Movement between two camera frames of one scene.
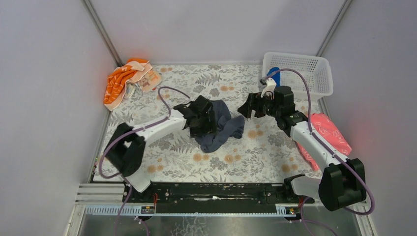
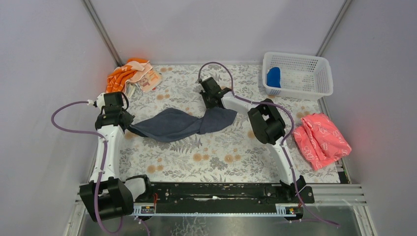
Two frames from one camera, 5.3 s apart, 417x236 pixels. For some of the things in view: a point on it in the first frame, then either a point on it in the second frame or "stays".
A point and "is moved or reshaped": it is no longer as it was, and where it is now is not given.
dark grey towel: x=226 y=125 is moved or reshaped
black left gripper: x=204 y=123 → x=125 y=120
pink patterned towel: x=321 y=126 stays
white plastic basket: x=317 y=72 stays
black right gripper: x=257 y=104 → x=212 y=99
